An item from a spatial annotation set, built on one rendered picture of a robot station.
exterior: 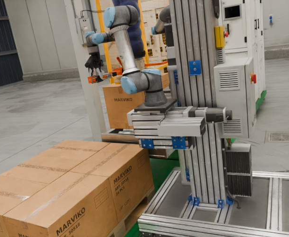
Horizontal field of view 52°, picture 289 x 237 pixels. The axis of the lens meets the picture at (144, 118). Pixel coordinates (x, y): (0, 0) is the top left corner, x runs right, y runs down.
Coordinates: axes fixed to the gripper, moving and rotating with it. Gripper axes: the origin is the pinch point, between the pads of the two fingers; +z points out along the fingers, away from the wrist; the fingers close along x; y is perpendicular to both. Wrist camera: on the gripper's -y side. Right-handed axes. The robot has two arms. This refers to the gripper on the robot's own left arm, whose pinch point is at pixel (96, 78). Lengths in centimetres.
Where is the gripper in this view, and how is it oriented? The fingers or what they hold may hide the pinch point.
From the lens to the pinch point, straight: 235.9
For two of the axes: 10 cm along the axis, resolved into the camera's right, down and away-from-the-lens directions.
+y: 4.8, -3.1, 8.2
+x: -8.7, -0.3, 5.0
